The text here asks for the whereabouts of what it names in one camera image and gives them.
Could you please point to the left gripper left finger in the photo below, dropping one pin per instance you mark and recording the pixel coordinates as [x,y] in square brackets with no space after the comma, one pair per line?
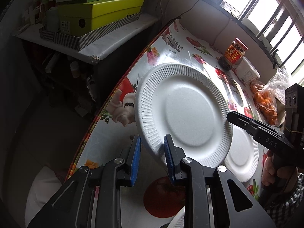
[117,173]

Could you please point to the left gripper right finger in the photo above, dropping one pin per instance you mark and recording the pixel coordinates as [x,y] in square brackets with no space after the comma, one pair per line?
[185,171]

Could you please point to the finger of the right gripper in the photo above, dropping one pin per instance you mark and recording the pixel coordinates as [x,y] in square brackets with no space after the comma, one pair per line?
[264,134]

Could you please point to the white foam plate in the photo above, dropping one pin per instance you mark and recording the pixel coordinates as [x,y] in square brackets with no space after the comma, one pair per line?
[179,100]
[243,156]

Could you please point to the right hand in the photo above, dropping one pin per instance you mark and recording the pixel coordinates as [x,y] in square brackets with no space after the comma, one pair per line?
[269,174]

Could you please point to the floral fruit print tablecloth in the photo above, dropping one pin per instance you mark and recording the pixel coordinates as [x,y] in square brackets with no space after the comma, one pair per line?
[148,203]

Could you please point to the plastic bag of oranges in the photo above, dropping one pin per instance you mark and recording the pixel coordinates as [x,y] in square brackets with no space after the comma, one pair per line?
[266,96]

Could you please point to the white plastic tub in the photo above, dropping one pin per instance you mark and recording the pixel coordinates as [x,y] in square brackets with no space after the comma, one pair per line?
[246,72]

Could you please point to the red label sauce jar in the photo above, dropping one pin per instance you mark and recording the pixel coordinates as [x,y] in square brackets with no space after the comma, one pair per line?
[233,53]

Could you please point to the black white striped box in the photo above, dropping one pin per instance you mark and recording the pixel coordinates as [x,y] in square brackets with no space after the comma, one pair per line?
[80,42]

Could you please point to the lime green flat box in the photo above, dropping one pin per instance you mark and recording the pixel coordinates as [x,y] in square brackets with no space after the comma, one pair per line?
[82,18]

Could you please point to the grey side shelf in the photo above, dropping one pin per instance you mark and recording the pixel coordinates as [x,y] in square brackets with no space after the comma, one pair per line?
[99,49]

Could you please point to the window frame with bars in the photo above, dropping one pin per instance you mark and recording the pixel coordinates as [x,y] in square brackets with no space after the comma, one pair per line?
[272,30]

